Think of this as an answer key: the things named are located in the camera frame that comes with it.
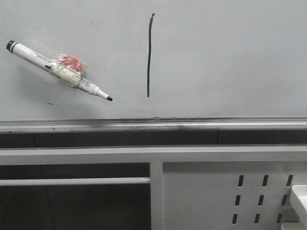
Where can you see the red round magnet taped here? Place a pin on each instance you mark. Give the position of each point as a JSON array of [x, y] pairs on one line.
[[65, 62]]

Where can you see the white whiteboard marker pen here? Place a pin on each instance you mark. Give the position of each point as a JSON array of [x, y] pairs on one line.
[[73, 79]]

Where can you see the white whiteboard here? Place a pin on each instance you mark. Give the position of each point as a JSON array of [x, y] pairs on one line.
[[157, 58]]

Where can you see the white perforated metal panel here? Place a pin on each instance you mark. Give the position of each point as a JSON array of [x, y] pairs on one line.
[[230, 195]]

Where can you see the white plastic bin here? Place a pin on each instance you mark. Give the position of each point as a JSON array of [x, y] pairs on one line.
[[298, 200]]

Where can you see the white metal shelf frame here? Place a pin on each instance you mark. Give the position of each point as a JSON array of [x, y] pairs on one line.
[[103, 188]]

